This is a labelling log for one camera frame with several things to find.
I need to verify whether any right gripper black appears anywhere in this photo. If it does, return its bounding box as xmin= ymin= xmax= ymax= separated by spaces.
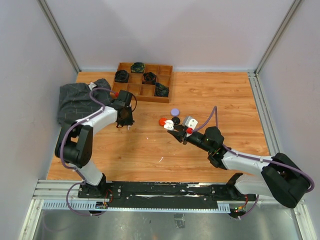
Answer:
xmin=168 ymin=124 xmax=213 ymax=153

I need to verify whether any white earbud charging case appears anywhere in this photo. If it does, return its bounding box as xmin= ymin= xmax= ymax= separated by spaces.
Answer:
xmin=163 ymin=119 xmax=175 ymax=131

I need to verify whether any purple earbud charging case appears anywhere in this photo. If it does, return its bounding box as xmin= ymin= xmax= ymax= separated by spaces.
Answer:
xmin=170 ymin=108 xmax=180 ymax=117

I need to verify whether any orange earbud charging case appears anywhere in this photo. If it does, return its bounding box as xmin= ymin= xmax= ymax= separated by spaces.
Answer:
xmin=158 ymin=117 xmax=167 ymax=127

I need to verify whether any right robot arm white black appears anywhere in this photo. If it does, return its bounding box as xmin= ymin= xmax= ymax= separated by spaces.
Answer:
xmin=168 ymin=125 xmax=315 ymax=209

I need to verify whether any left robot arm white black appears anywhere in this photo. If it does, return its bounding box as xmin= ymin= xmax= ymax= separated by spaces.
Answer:
xmin=54 ymin=87 xmax=137 ymax=199

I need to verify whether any dark rolled tie left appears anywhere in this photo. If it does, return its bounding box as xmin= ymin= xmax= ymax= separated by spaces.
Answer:
xmin=114 ymin=69 xmax=130 ymax=83

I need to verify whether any wooden compartment tray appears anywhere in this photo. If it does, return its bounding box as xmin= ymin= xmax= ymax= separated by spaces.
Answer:
xmin=112 ymin=62 xmax=173 ymax=103

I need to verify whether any dark blue rolled tie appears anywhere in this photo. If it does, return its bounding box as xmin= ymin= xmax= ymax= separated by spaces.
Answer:
xmin=154 ymin=82 xmax=170 ymax=98

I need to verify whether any dark red rolled tie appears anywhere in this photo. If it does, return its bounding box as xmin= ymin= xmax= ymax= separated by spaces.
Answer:
xmin=142 ymin=72 xmax=157 ymax=85

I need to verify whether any dark rolled tie top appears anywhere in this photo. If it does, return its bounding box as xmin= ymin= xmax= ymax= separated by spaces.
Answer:
xmin=130 ymin=62 xmax=146 ymax=74

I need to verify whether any grey checked cloth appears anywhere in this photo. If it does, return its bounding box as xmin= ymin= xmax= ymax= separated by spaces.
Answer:
xmin=56 ymin=78 xmax=112 ymax=125

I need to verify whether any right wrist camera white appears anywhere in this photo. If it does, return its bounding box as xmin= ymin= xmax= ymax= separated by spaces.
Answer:
xmin=182 ymin=115 xmax=198 ymax=130

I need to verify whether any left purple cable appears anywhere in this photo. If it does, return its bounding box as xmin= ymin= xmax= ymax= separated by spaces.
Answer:
xmin=59 ymin=87 xmax=120 ymax=217

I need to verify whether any purple cable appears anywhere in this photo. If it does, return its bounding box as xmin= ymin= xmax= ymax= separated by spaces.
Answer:
xmin=59 ymin=87 xmax=120 ymax=217
xmin=186 ymin=105 xmax=315 ymax=221

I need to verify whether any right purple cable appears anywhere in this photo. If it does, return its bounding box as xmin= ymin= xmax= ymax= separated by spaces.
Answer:
xmin=186 ymin=105 xmax=315 ymax=221

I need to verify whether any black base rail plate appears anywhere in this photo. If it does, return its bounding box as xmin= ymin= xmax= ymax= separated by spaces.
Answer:
xmin=84 ymin=181 xmax=256 ymax=207

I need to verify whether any white cable duct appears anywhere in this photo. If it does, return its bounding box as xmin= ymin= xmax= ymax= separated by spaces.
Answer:
xmin=45 ymin=200 xmax=231 ymax=214

